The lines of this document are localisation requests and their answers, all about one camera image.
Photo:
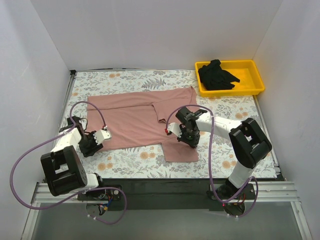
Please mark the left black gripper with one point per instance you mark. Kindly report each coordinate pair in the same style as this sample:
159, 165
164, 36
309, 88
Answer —
89, 145

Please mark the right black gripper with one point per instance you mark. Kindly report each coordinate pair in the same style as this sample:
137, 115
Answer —
191, 138

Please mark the pink t shirt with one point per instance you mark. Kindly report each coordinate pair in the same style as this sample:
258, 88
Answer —
139, 119

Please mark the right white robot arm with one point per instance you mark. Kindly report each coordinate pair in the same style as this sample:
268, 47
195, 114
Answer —
249, 142

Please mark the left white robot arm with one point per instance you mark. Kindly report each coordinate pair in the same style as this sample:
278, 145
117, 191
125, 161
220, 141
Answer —
63, 169

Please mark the floral table mat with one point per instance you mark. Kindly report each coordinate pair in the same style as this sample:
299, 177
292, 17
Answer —
149, 161

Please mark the black t shirt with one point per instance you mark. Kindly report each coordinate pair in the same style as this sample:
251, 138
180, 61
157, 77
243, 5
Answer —
214, 78

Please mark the yellow plastic bin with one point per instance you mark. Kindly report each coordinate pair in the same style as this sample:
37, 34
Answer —
251, 82

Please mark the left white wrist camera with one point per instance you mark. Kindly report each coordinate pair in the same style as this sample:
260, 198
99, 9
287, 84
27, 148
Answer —
101, 136

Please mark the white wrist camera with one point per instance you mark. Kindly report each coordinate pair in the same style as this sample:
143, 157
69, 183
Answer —
101, 136
173, 128

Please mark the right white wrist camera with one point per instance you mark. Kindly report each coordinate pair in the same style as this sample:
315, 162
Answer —
173, 128

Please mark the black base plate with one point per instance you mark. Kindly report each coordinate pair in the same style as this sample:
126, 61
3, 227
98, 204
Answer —
166, 193

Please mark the aluminium frame rail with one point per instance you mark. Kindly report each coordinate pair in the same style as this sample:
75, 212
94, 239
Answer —
267, 210

